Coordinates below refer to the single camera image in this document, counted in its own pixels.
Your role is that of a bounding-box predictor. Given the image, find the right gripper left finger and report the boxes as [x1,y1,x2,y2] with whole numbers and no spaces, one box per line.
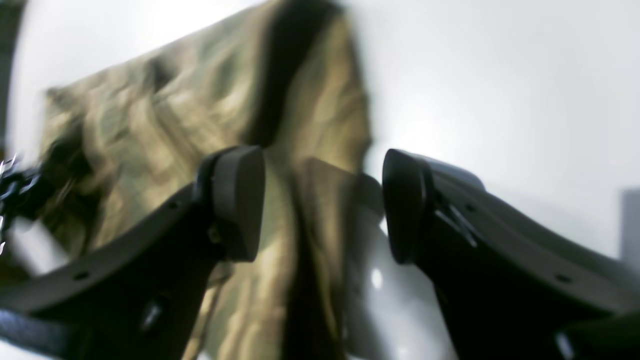
[1,145,265,360]

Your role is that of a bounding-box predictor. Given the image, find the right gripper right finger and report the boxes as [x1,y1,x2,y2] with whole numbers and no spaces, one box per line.
[382,149,640,360]

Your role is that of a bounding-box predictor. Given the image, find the camouflage T-shirt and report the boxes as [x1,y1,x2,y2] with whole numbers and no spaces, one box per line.
[40,0,371,360]

